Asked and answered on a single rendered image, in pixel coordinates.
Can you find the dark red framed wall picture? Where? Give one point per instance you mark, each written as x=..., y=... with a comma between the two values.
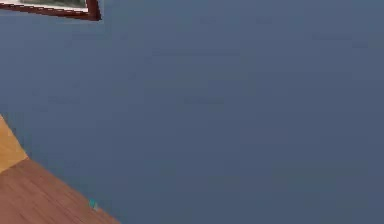
x=50, y=9

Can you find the orange wooden cabinet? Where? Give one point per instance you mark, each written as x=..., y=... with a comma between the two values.
x=9, y=148

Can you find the small teal object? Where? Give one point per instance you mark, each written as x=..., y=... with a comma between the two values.
x=93, y=203

